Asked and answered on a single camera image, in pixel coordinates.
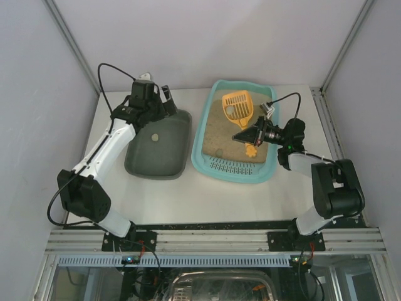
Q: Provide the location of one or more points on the teal litter box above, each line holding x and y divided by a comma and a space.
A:
215, 154

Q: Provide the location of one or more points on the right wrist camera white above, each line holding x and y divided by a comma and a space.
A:
267, 109

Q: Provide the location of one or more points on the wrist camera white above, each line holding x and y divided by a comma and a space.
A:
267, 109
145, 77

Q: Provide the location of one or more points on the blue slotted cable duct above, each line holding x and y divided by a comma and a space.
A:
175, 261

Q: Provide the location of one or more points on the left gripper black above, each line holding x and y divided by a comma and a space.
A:
161, 104

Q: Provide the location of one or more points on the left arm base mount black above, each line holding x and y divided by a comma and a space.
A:
137, 241

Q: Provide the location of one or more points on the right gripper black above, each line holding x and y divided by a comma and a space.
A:
259, 134

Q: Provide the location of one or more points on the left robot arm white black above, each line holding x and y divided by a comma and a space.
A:
81, 189

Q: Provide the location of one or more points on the orange litter scoop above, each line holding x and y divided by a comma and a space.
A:
242, 104

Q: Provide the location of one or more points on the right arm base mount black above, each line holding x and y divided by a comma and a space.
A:
291, 240

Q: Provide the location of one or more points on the grey plastic bin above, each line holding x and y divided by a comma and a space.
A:
166, 158

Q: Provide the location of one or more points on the aluminium right side rail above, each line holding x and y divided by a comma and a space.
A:
328, 123

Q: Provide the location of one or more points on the aluminium rail frame front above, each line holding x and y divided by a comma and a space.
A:
164, 242

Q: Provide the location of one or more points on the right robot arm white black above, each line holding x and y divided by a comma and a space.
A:
336, 189

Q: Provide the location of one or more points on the metal basket below table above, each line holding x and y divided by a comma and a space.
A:
222, 285

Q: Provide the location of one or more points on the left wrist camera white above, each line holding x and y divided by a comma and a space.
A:
145, 77

